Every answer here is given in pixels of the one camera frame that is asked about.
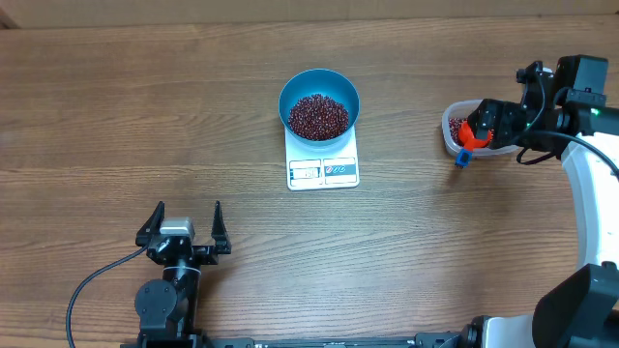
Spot red measuring scoop blue handle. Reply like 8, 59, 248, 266
456, 121, 493, 168

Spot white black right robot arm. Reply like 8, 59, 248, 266
456, 55, 618, 347

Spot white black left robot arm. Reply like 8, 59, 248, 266
134, 202, 231, 347

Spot white digital kitchen scale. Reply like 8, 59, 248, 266
284, 128, 360, 191

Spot red beans in bowl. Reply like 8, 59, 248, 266
288, 94, 349, 141

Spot teal plastic bowl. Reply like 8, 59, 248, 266
279, 69, 361, 138

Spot clear plastic food container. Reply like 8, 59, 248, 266
441, 100, 518, 159

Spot red adzuki beans in container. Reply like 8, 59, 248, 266
448, 118, 466, 146

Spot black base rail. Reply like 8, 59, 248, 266
120, 316, 550, 348

